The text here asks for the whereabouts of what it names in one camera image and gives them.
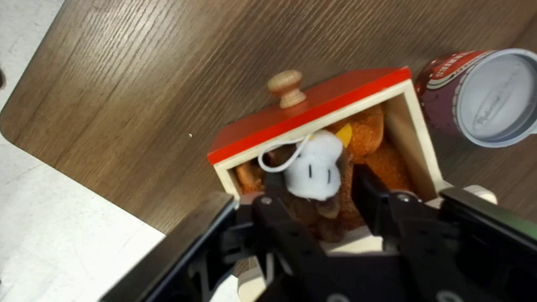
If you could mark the pale wooden drawer housing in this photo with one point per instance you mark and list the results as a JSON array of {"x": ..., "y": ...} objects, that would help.
[{"x": 357, "y": 244}]

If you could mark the red drawer with wooden knob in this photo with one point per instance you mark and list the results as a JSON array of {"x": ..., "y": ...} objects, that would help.
[{"x": 312, "y": 110}]

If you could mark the purple red can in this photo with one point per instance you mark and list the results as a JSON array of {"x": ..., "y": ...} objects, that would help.
[{"x": 491, "y": 95}]

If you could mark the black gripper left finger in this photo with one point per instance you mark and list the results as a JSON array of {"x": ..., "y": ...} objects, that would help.
[{"x": 278, "y": 224}]

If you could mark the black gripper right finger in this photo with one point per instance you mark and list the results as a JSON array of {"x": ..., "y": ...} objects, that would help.
[{"x": 386, "y": 212}]

